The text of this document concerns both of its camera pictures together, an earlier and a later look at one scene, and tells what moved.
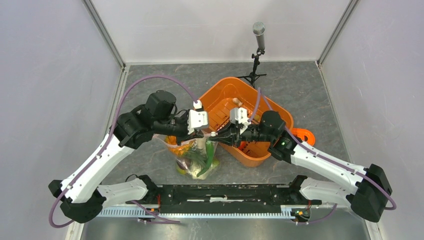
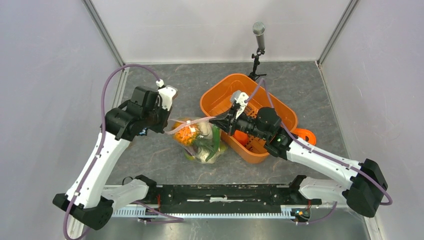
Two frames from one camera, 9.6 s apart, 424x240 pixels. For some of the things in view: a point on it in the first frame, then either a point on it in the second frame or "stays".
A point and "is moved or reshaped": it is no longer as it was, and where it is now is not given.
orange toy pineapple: x=172 y=139 is moved or reshaped
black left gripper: x=180 y=139 -> x=159 y=127
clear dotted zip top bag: x=196 y=158 is moved or reshaped
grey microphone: x=258 y=29 stays
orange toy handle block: x=302 y=132 stays
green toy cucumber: x=209 y=146 is moved or reshaped
